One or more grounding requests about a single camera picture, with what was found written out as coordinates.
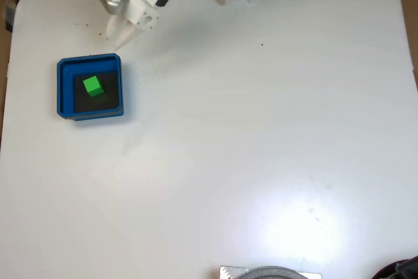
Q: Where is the blue square box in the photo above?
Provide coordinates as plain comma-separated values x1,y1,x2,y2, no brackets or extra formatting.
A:
56,52,125,122

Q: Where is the silver metal plate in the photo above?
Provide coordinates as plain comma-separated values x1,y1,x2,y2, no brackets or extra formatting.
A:
219,265,323,279

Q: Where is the dark oval stand base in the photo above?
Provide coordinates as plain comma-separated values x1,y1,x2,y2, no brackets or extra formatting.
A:
240,265,310,279
372,255,418,279

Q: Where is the green cube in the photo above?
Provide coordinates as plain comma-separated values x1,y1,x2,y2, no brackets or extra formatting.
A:
82,75,104,98

